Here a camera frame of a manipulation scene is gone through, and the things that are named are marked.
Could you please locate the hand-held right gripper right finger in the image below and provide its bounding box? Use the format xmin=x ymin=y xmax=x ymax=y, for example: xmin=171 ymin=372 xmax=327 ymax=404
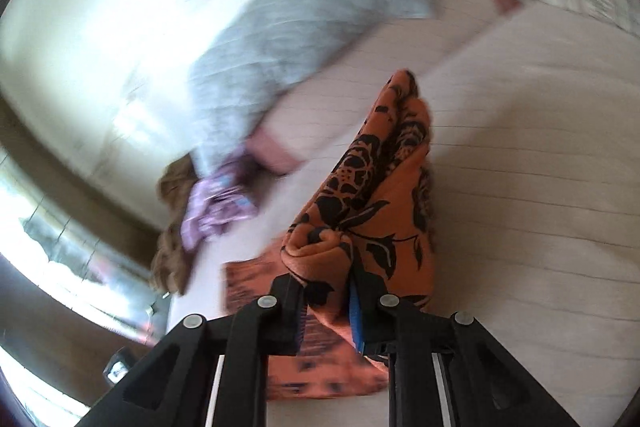
xmin=350 ymin=264 xmax=581 ymax=427

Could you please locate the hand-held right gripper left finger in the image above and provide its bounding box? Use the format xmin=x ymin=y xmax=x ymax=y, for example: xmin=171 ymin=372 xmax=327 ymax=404
xmin=82 ymin=274 xmax=307 ymax=427

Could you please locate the orange black floral dress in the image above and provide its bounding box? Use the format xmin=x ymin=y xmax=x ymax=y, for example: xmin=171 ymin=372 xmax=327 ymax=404
xmin=222 ymin=68 xmax=436 ymax=403

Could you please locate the brown fleece robe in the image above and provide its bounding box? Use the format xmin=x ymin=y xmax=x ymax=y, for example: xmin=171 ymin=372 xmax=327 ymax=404
xmin=150 ymin=154 xmax=206 ymax=298

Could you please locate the purple floral garment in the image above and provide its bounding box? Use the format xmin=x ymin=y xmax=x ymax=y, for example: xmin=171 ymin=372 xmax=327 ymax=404
xmin=180 ymin=157 xmax=261 ymax=253

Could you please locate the dark wooden door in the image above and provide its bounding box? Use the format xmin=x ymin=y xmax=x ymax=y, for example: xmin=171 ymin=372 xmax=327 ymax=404
xmin=0 ymin=92 xmax=171 ymax=408

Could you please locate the pink bolster pillow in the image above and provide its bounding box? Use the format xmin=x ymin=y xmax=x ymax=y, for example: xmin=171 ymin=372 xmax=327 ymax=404
xmin=250 ymin=0 xmax=523 ymax=175

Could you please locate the blue quilted pillow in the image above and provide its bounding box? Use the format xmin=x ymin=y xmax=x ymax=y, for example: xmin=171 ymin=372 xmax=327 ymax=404
xmin=187 ymin=0 xmax=436 ymax=178

